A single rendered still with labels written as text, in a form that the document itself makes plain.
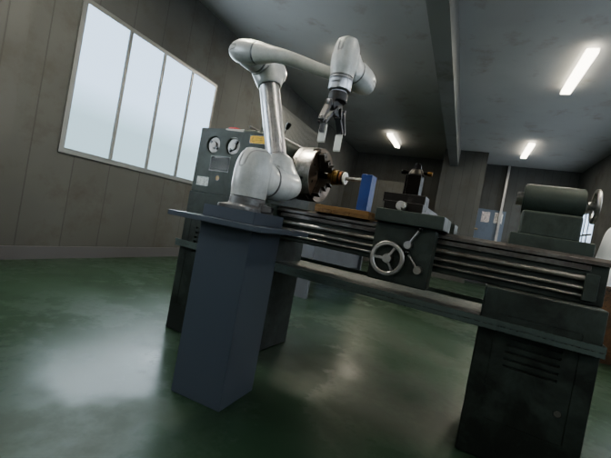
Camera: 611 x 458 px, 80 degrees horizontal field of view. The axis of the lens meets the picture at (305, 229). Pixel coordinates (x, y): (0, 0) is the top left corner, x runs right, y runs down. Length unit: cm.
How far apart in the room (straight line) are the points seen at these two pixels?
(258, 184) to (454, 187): 900
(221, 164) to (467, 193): 860
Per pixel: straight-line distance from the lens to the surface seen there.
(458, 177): 1036
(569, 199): 188
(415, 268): 165
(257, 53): 181
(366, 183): 201
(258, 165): 155
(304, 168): 204
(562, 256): 176
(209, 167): 230
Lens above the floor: 80
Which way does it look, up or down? 1 degrees down
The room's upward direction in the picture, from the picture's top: 10 degrees clockwise
